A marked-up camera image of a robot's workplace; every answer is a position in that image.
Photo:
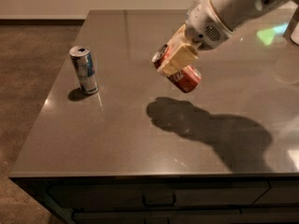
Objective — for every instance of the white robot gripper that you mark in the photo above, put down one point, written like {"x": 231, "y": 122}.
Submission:
{"x": 204, "y": 25}

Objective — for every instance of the red coke can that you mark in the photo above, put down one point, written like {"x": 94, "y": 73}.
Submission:
{"x": 186, "y": 80}

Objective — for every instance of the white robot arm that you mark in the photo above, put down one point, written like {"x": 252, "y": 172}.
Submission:
{"x": 236, "y": 12}

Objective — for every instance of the blue silver energy drink can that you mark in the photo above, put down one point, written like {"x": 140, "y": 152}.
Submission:
{"x": 83, "y": 63}

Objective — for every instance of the clear plastic water bottle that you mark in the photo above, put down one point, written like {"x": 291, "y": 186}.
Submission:
{"x": 193, "y": 5}

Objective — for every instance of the dark cabinet drawer with handle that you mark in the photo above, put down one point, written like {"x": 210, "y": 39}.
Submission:
{"x": 96, "y": 198}

